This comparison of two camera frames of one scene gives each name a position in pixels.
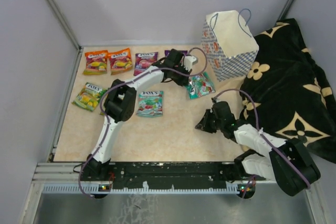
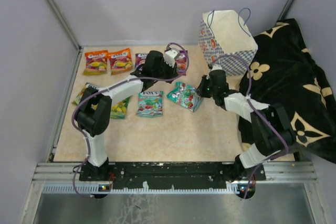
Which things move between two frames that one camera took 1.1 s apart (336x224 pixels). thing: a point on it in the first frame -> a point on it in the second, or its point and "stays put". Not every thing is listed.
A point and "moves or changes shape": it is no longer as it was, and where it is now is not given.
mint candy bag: (150, 104) stays put
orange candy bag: (120, 61) stays put
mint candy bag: (200, 85) moves or changes shape
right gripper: (203, 124) -> (205, 79)
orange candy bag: (96, 62) stays put
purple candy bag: (143, 60) stays put
